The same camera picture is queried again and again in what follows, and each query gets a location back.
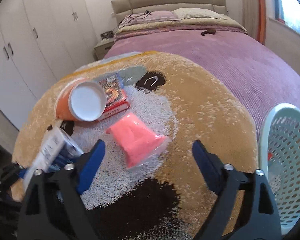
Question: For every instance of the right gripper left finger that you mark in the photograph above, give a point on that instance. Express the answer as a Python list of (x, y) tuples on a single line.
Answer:
[(52, 207)]

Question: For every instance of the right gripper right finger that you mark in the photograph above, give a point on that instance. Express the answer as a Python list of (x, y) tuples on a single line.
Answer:
[(245, 207)]

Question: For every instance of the blue white milk carton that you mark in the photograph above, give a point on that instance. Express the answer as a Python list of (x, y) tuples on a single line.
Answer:
[(57, 150)]

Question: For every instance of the pink packet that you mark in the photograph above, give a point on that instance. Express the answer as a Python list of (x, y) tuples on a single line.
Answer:
[(137, 140)]

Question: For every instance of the orange paper cup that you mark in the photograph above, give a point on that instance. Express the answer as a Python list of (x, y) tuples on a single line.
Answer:
[(80, 100)]

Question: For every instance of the light green laundry basket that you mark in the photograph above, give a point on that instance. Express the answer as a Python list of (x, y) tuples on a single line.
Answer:
[(279, 159)]

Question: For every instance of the red snack box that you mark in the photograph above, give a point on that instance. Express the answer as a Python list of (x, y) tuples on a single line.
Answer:
[(117, 100)]

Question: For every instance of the panda pattern round blanket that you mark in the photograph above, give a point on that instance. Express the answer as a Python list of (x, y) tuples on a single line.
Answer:
[(148, 185)]

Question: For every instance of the purple bed cover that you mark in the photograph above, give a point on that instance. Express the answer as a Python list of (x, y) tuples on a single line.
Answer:
[(253, 73)]

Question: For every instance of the white wardrobe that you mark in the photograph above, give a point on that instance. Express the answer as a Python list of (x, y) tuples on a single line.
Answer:
[(41, 41)]

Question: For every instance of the grey bedside table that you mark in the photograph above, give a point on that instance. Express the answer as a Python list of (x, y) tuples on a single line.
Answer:
[(102, 48)]

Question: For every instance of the black item on nightstand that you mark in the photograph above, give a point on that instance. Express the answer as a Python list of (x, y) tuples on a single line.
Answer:
[(107, 35)]

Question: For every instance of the dark object on bed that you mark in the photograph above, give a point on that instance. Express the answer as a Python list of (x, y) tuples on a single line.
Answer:
[(208, 31)]

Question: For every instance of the pink pillow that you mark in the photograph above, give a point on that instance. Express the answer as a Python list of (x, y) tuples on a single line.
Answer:
[(150, 17)]

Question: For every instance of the dark framed window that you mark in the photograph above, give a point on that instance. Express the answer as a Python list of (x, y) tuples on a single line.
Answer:
[(288, 12)]

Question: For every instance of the beige and orange curtain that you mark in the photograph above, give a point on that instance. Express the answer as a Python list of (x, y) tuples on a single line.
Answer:
[(254, 19)]

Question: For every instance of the cream pillow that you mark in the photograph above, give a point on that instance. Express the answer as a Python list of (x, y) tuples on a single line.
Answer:
[(188, 13)]

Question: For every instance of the beige upholstered headboard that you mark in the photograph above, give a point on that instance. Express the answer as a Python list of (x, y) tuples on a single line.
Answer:
[(122, 8)]

